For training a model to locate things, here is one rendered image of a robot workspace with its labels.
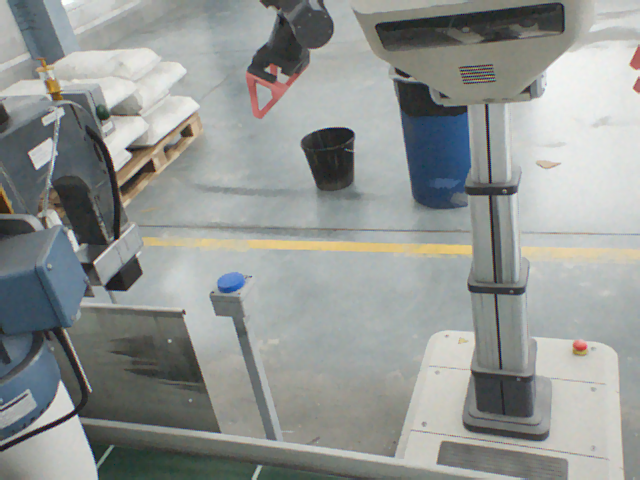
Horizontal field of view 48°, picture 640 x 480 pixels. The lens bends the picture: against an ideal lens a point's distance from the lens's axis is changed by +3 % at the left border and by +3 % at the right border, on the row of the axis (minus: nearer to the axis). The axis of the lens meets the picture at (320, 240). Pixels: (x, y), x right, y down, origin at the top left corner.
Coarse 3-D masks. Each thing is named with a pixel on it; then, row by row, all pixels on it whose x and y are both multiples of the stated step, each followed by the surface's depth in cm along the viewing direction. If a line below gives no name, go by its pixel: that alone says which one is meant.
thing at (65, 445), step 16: (64, 400) 156; (48, 416) 151; (48, 432) 151; (64, 432) 155; (80, 432) 161; (16, 448) 150; (32, 448) 150; (48, 448) 152; (64, 448) 155; (80, 448) 160; (0, 464) 152; (16, 464) 151; (32, 464) 152; (48, 464) 153; (64, 464) 156; (80, 464) 160
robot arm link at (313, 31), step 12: (264, 0) 104; (276, 0) 102; (288, 0) 100; (300, 0) 98; (312, 0) 100; (288, 12) 98; (300, 12) 98; (312, 12) 98; (324, 12) 98; (300, 24) 99; (312, 24) 99; (324, 24) 100; (300, 36) 100; (312, 36) 100; (324, 36) 101; (312, 48) 101
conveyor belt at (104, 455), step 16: (96, 448) 185; (112, 448) 184; (128, 448) 183; (96, 464) 181; (112, 464) 180; (128, 464) 179; (144, 464) 178; (160, 464) 176; (176, 464) 175; (192, 464) 174; (208, 464) 173; (224, 464) 173; (240, 464) 172
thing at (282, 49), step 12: (276, 24) 107; (288, 24) 106; (276, 36) 108; (288, 36) 107; (264, 48) 110; (276, 48) 109; (288, 48) 108; (300, 48) 109; (264, 60) 108; (276, 60) 108; (288, 60) 109; (300, 60) 111; (288, 72) 108
